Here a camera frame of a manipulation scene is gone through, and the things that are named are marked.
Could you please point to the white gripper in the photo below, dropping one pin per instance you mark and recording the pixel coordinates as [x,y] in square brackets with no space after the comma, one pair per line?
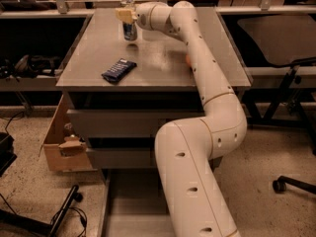
[143,18]

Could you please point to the redbull can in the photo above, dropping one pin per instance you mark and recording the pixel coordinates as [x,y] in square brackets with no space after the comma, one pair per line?
[129,29]

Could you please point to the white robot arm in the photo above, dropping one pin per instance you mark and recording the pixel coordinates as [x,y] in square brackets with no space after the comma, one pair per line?
[184,147]

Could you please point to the grey drawer cabinet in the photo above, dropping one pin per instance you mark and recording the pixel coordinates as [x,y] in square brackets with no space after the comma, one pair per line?
[170,92]

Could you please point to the grey top drawer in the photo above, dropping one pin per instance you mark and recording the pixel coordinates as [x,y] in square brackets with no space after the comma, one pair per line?
[124,123]

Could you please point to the grey drawer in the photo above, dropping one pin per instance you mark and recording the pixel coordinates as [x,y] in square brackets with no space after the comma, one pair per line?
[134,205]
[124,123]
[121,158]

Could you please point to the grey middle drawer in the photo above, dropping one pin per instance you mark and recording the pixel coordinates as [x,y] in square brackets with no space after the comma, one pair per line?
[121,158]

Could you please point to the grey bottom drawer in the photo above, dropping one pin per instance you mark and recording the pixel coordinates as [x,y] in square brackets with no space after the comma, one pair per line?
[134,205]

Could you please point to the dark blue snack bar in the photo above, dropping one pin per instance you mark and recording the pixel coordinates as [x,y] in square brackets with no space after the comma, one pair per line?
[118,70]

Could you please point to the orange fruit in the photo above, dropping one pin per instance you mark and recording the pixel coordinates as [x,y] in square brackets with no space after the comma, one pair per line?
[188,61]

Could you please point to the black headphones on shelf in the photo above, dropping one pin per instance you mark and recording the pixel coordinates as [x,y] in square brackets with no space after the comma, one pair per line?
[30,66]

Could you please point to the cardboard box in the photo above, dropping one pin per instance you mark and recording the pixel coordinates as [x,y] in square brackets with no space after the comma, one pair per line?
[63,149]

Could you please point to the black office chair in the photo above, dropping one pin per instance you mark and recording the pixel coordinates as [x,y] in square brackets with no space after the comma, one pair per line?
[285,41]

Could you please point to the black box at left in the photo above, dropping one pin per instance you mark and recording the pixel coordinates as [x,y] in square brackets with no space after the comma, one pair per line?
[7,155]

